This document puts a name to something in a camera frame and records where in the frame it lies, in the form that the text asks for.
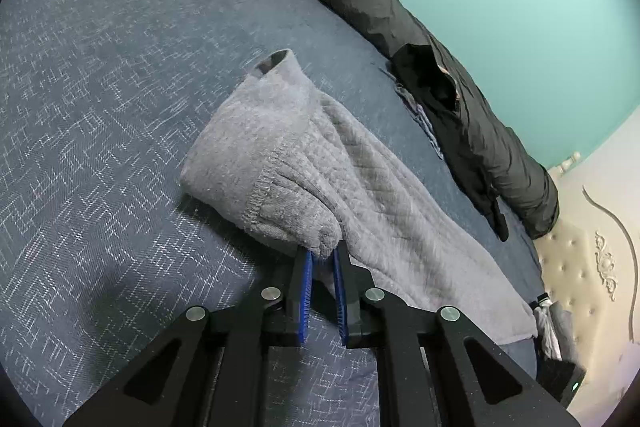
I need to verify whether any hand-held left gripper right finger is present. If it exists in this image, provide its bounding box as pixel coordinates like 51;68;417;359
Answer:
334;243;581;427

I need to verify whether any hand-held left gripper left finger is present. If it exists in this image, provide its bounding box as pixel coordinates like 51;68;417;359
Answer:
62;247;316;427

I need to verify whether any grey quilted fleece garment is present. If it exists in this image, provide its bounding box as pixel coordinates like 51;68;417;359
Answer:
179;49;538;348

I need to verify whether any grey folded garment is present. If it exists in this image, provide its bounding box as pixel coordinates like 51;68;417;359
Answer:
550;307;576;358

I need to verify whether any beige tufted headboard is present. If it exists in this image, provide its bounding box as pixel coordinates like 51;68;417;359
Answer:
535;137;640;418

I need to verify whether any lilac cloth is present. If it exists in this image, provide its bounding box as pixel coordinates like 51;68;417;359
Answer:
395;82;446;160

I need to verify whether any black crumpled garment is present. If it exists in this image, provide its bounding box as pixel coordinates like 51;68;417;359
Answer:
390;42;511;243

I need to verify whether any blue patterned bedspread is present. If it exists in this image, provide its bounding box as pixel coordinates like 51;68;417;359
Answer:
0;0;546;427

